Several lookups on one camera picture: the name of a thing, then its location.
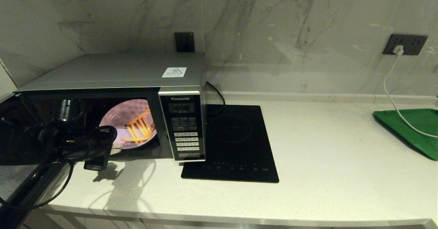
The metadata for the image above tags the purple round plate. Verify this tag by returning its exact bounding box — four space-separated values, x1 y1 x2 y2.
99 99 158 150

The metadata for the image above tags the silver Panasonic microwave oven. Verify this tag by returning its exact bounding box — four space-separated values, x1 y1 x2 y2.
14 53 208 162

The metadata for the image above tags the orange carrot stick middle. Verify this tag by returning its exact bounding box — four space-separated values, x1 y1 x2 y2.
129 125 140 145

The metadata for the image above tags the white warning sticker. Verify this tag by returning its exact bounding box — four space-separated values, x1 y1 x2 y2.
162 67 188 78

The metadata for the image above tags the black induction cooktop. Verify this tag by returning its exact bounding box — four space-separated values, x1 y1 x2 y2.
181 105 279 183

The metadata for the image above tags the green plastic tray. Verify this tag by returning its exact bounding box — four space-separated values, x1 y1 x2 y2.
372 109 438 161

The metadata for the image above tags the black power cable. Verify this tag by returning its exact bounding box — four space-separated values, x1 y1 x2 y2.
206 81 226 116

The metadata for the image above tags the black wall socket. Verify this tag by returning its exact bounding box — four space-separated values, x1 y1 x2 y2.
175 32 195 52

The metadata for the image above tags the white power cable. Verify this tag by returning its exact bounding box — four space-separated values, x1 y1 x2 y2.
382 54 438 139

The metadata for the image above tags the dark grey double wall socket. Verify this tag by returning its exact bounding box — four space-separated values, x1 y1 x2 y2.
383 34 428 55

